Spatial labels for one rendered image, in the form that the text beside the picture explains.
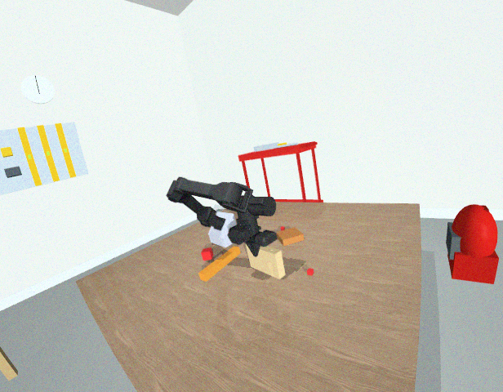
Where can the red square block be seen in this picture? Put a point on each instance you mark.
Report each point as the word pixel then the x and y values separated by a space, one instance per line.
pixel 207 254

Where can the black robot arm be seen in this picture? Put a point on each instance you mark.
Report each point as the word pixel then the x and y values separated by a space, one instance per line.
pixel 226 194

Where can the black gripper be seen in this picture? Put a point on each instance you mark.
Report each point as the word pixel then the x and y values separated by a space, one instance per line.
pixel 259 238

